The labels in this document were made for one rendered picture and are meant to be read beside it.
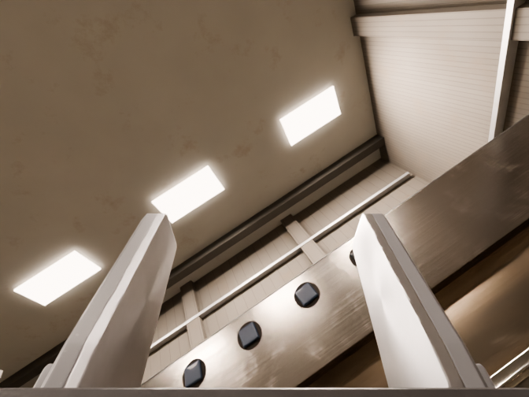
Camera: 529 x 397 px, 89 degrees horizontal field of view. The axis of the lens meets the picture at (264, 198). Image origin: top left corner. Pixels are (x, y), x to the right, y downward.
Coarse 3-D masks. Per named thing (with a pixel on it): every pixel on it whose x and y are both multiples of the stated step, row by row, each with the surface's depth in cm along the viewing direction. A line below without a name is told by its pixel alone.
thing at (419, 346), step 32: (384, 224) 10; (384, 256) 8; (384, 288) 8; (416, 288) 7; (384, 320) 8; (416, 320) 7; (448, 320) 7; (384, 352) 8; (416, 352) 7; (448, 352) 6; (416, 384) 7; (448, 384) 6; (480, 384) 5
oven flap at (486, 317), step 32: (512, 256) 56; (448, 288) 58; (480, 288) 54; (512, 288) 51; (480, 320) 49; (512, 320) 47; (480, 352) 45; (512, 352) 43; (320, 384) 55; (352, 384) 52; (384, 384) 49; (512, 384) 39
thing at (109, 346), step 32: (160, 224) 10; (128, 256) 8; (160, 256) 10; (128, 288) 7; (160, 288) 10; (96, 320) 7; (128, 320) 7; (64, 352) 6; (96, 352) 6; (128, 352) 7; (64, 384) 5; (96, 384) 6; (128, 384) 7
